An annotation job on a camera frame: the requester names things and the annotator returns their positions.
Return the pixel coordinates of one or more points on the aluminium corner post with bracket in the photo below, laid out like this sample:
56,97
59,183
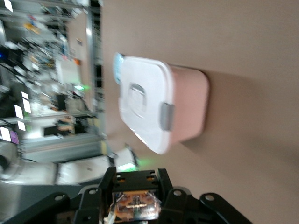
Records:
70,147

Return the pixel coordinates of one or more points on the aluminium frame post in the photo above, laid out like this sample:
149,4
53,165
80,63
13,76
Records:
89,46

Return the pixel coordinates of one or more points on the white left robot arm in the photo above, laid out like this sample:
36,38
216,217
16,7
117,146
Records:
77,168

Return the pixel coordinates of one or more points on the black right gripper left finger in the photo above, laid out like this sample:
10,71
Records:
91,205

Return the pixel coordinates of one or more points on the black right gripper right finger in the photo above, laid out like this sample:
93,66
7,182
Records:
177,207

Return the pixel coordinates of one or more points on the white lidded pink storage box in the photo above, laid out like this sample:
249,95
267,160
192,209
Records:
144,105

